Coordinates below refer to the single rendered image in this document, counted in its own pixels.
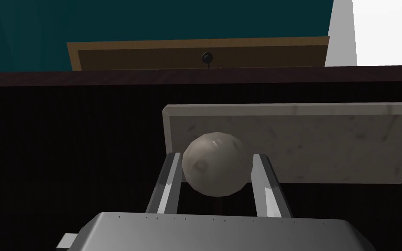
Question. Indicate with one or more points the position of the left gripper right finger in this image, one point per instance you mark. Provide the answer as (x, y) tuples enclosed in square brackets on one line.
[(269, 190)]

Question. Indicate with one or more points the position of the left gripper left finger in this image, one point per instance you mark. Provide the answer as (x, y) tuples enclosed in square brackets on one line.
[(168, 186)]

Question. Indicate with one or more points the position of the grey round knob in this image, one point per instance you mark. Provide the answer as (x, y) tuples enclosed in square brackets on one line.
[(216, 164)]

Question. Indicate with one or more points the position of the pale marble drawer front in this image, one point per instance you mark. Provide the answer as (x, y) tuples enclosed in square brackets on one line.
[(326, 146)]

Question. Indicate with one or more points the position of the black round door knob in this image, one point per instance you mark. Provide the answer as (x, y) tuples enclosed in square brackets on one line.
[(207, 58)]

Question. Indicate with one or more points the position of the brown wooden door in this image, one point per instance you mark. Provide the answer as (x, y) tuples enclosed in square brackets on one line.
[(194, 54)]

